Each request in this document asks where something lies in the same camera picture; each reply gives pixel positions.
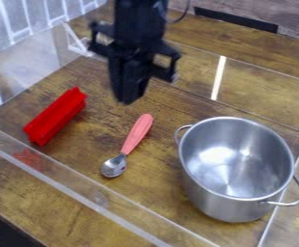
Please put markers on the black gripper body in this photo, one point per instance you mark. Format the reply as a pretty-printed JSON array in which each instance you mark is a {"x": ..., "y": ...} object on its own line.
[{"x": 135, "y": 36}]

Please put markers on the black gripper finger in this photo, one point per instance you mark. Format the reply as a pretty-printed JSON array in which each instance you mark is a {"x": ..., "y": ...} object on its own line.
[
  {"x": 139, "y": 77},
  {"x": 118, "y": 73}
]

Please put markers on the silver steel pot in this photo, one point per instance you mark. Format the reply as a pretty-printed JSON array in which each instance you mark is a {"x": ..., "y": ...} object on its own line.
[{"x": 237, "y": 167}]

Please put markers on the red rectangular block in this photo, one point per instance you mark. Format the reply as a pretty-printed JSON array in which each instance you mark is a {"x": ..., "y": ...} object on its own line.
[{"x": 46, "y": 125}]

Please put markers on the black strip on table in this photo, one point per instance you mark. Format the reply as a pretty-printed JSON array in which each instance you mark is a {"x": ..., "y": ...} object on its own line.
[{"x": 239, "y": 20}]

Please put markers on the clear acrylic front barrier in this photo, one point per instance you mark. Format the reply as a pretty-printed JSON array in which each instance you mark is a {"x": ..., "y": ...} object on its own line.
[{"x": 131, "y": 215}]

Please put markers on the clear acrylic triangle bracket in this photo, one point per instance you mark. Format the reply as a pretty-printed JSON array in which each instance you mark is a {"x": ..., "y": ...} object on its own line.
[{"x": 75, "y": 44}]

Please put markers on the spoon with pink handle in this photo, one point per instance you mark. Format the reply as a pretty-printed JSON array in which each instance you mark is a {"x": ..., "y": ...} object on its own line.
[{"x": 116, "y": 165}]

